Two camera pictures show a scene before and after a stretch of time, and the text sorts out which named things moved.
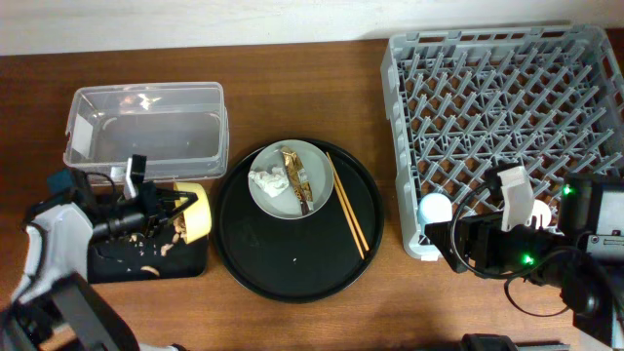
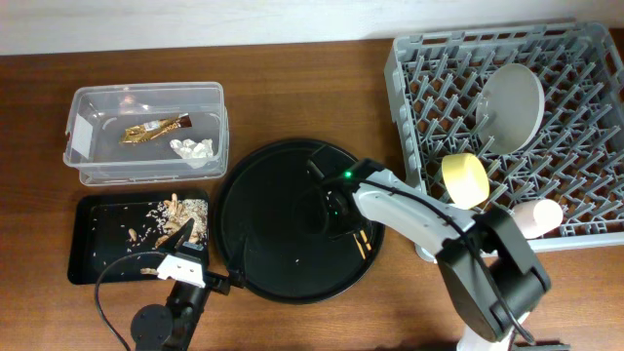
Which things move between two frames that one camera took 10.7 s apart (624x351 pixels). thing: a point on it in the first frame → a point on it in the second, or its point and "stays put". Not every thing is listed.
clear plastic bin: [182, 128] stays put
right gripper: [485, 227] → [334, 227]
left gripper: [157, 200] → [221, 284]
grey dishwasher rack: [549, 98] stays put
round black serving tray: [307, 258] stays put
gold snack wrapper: [300, 182] → [151, 130]
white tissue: [273, 182] → [191, 149]
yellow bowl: [197, 216] → [465, 178]
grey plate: [316, 168] → [510, 108]
